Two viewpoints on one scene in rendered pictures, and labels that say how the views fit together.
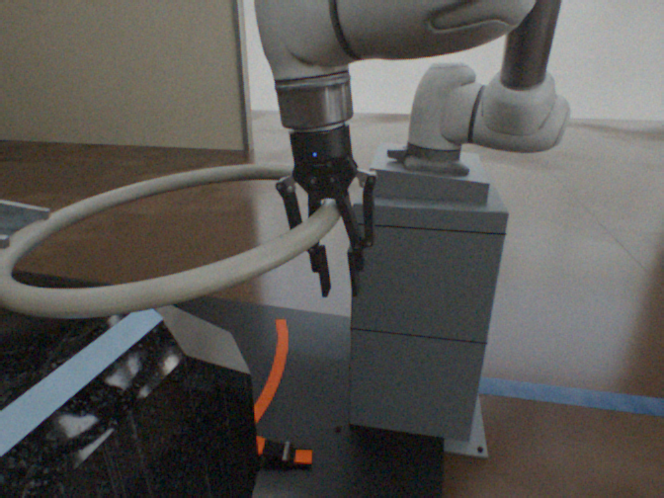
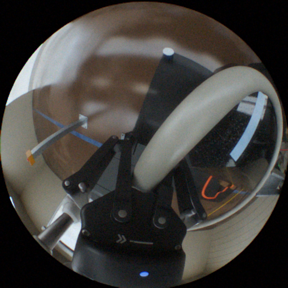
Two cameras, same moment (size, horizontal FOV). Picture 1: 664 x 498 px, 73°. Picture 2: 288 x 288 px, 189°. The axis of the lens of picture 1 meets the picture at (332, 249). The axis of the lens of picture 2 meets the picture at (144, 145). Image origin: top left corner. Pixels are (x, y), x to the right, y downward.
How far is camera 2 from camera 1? 0.50 m
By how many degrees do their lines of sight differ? 35
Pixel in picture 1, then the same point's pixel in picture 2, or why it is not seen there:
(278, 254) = (228, 69)
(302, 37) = not seen: outside the picture
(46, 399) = (256, 112)
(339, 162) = (100, 234)
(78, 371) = (253, 124)
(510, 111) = (72, 211)
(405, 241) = not seen: hidden behind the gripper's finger
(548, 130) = (67, 199)
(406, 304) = not seen: hidden behind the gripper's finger
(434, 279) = (115, 176)
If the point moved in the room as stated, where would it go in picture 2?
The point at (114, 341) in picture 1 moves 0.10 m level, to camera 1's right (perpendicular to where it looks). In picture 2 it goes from (246, 139) to (229, 131)
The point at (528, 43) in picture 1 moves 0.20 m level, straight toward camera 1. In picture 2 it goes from (60, 222) to (47, 219)
